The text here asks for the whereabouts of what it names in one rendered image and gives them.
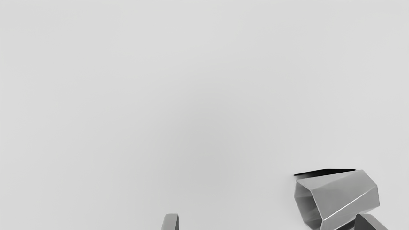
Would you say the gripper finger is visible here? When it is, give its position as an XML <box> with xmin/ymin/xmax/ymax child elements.
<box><xmin>161</xmin><ymin>213</ymin><xmax>179</xmax><ymax>230</ymax></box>

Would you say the faceted mug with angular handle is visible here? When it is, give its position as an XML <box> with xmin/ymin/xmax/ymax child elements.
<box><xmin>293</xmin><ymin>169</ymin><xmax>389</xmax><ymax>230</ymax></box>

